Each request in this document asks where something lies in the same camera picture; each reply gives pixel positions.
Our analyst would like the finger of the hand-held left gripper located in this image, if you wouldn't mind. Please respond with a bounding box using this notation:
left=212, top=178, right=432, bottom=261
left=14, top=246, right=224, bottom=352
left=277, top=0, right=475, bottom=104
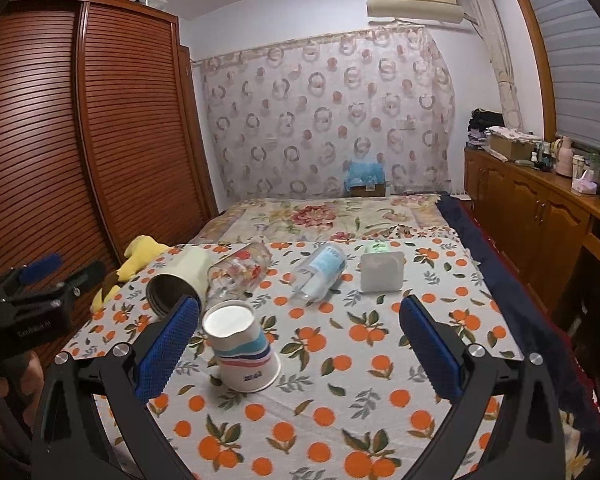
left=55, top=259, right=109, bottom=302
left=2, top=253, right=64, bottom=287

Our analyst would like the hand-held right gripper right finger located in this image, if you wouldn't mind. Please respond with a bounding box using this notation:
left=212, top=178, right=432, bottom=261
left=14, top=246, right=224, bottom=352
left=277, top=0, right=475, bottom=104
left=399, top=295, right=572, bottom=480

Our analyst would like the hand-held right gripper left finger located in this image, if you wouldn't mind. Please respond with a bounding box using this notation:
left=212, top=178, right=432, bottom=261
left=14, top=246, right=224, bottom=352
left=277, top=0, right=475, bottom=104
left=30, top=294, right=203, bottom=480

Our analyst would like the striped paper cup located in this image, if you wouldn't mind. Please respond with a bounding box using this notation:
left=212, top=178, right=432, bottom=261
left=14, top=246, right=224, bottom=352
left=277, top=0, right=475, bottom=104
left=201, top=300, right=282, bottom=393

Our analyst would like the cream metal cup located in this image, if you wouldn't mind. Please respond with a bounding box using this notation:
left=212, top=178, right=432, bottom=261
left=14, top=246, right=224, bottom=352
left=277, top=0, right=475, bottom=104
left=146, top=244, right=211, bottom=320

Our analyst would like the white square plastic cup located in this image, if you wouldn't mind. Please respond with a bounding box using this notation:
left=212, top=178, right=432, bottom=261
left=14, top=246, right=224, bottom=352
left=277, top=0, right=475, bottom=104
left=360, top=241, right=406, bottom=294

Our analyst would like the floral glass cup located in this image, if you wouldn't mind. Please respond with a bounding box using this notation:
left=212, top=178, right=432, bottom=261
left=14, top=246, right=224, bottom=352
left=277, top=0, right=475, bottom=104
left=206, top=241, right=273, bottom=308

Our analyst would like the person's left hand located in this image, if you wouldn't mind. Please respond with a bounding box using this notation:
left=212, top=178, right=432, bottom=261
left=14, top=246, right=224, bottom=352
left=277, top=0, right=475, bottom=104
left=0, top=349, right=44, bottom=411

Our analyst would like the yellow plush toy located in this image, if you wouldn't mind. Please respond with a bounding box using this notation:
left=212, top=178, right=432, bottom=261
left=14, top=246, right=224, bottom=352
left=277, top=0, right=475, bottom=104
left=91, top=235, right=170, bottom=311

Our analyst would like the orange fruit print tablecloth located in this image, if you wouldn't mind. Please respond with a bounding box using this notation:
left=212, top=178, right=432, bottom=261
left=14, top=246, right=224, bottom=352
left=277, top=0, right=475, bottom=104
left=60, top=239, right=527, bottom=480

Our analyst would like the clear plastic bottle blue label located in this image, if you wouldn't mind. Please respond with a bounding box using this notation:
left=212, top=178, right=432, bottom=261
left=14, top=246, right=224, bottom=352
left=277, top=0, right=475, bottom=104
left=290, top=242, right=347, bottom=303

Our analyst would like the brown slatted wardrobe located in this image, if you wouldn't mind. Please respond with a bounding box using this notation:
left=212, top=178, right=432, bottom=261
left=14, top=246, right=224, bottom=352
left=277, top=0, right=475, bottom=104
left=0, top=0, right=220, bottom=313

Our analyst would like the wooden side cabinet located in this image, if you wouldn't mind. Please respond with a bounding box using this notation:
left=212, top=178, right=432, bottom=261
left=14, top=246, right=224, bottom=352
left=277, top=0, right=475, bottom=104
left=462, top=144, right=600, bottom=313

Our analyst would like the floral bed blanket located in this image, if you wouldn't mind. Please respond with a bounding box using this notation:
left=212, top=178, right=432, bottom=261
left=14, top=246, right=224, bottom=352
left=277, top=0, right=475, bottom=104
left=186, top=192, right=462, bottom=250

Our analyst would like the blue plastic bag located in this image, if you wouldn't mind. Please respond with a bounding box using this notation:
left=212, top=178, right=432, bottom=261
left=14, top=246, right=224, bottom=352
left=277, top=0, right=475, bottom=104
left=344, top=158, right=389, bottom=189

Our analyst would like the pink tissue box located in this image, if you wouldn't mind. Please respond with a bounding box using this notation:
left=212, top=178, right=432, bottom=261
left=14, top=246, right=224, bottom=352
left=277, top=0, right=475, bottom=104
left=571, top=170, right=599, bottom=195

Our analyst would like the stack of folded clothes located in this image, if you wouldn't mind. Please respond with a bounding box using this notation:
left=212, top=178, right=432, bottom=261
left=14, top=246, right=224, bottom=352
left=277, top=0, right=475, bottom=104
left=467, top=108, right=506, bottom=151

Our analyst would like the folded floral cloth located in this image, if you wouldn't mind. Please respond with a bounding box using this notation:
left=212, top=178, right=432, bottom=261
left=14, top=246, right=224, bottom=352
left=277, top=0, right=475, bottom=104
left=487, top=126, right=544, bottom=143

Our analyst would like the pink thermos jug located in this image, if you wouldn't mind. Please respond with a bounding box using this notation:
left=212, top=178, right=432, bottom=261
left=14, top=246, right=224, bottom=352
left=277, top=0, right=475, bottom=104
left=554, top=137, right=577, bottom=177

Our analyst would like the beige window curtain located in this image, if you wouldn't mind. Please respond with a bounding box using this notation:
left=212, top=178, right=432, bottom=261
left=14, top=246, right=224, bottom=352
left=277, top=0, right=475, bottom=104
left=461, top=0, right=527, bottom=133

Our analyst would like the grey window blind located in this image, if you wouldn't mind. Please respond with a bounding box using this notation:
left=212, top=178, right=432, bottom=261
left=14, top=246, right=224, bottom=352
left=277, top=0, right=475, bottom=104
left=512, top=0, right=600, bottom=162

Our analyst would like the white air conditioner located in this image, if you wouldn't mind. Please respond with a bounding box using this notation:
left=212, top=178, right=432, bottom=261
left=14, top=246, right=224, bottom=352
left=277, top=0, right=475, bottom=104
left=365, top=0, right=466, bottom=24

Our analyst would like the ring pattern wall curtain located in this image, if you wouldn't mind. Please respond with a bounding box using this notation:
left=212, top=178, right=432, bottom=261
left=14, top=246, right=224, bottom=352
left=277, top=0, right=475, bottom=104
left=196, top=26, right=457, bottom=200

